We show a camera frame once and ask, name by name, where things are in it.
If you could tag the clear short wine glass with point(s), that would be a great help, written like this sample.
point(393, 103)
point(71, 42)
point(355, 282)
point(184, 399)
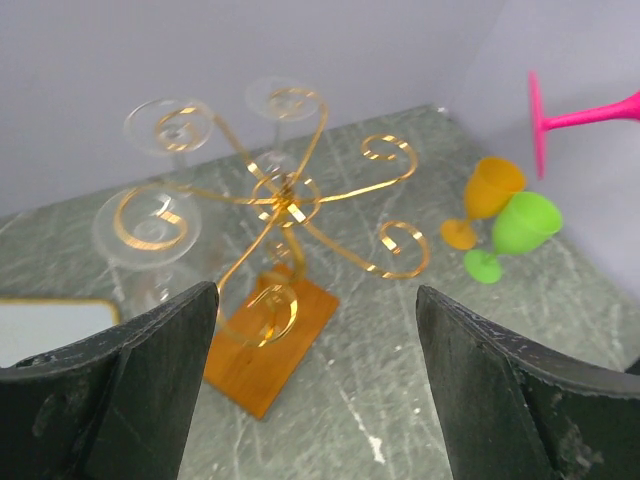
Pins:
point(281, 101)

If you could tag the pink plastic wine glass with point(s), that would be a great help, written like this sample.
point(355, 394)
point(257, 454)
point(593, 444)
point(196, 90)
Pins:
point(627, 109)

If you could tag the white board with yellow frame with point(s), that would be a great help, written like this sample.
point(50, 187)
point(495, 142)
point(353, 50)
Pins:
point(32, 326)

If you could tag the brown wooden rack base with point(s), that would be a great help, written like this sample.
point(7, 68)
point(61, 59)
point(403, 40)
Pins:
point(255, 353)

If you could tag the green plastic wine glass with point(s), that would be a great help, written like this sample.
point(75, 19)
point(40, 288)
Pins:
point(527, 221)

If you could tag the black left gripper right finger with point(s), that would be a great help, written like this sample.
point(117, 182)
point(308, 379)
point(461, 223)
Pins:
point(511, 408)

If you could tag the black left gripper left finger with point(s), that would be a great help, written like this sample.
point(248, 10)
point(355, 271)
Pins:
point(116, 405)

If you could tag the clear tall wine glass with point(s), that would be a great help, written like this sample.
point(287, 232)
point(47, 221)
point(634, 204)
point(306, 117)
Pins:
point(171, 128)

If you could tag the gold wire wine glass rack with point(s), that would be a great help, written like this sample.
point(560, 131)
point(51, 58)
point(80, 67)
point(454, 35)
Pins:
point(294, 200)

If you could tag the orange plastic wine glass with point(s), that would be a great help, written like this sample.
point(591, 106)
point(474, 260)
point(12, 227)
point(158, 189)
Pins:
point(490, 187)

